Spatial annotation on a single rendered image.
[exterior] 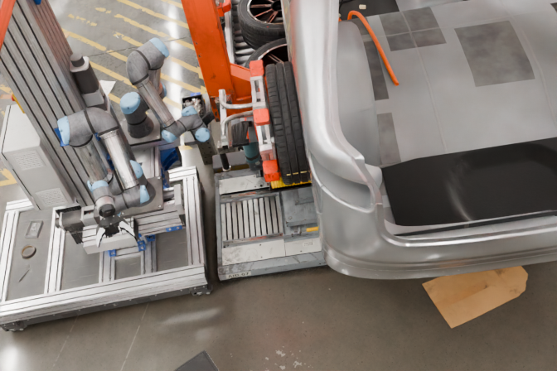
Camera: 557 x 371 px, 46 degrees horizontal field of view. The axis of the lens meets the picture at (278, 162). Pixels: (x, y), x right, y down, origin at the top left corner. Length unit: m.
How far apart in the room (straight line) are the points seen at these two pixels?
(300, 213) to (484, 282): 1.12
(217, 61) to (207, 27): 0.24
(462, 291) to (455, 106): 1.10
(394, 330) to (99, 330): 1.70
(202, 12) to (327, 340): 1.91
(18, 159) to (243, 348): 1.57
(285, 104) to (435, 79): 0.79
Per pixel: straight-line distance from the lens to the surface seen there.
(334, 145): 2.33
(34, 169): 3.44
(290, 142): 3.21
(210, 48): 3.71
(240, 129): 3.28
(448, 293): 3.86
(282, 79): 3.30
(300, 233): 3.90
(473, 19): 3.85
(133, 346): 3.95
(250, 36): 4.87
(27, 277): 4.19
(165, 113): 3.33
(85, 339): 4.08
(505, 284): 3.94
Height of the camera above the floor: 3.37
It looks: 49 degrees down
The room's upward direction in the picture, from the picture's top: 11 degrees counter-clockwise
